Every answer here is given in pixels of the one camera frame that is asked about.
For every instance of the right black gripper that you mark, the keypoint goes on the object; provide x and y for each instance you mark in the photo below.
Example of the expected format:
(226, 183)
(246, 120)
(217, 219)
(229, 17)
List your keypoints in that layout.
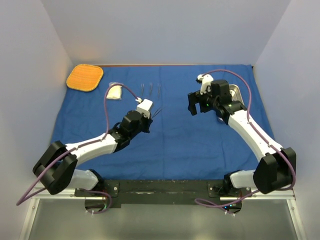
(194, 98)

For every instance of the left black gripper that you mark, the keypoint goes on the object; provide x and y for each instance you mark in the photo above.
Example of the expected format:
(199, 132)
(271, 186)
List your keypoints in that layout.
(148, 122)

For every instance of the white gauze pad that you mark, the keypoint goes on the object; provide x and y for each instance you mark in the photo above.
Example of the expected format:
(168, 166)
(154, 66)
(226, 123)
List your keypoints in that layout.
(115, 91)

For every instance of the blue surgical drape cloth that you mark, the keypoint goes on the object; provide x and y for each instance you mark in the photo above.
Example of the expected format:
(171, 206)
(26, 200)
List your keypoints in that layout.
(180, 146)

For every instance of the orange square woven mat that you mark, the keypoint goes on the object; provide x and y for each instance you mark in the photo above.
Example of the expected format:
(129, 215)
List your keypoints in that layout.
(84, 77)

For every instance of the steel instrument tray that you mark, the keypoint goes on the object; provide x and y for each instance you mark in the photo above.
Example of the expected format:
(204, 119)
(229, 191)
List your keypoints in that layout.
(235, 93)

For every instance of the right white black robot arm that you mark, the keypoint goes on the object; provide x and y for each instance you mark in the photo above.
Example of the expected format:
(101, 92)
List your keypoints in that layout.
(276, 167)

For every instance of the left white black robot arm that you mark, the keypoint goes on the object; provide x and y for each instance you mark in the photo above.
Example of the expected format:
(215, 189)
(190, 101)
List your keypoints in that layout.
(57, 167)

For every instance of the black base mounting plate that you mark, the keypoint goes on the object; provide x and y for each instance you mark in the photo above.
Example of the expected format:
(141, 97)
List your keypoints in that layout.
(168, 192)

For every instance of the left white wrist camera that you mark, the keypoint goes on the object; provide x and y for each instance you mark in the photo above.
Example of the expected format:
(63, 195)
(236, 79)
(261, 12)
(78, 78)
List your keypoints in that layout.
(144, 107)

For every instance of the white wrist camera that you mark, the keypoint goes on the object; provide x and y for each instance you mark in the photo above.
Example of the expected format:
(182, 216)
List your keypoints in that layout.
(144, 107)
(205, 80)

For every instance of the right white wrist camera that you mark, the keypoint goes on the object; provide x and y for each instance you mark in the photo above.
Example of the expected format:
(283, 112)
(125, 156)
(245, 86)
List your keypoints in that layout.
(205, 80)

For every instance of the aluminium frame rail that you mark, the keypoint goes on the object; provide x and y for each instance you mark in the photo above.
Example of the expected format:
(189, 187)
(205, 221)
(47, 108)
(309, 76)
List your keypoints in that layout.
(70, 194)

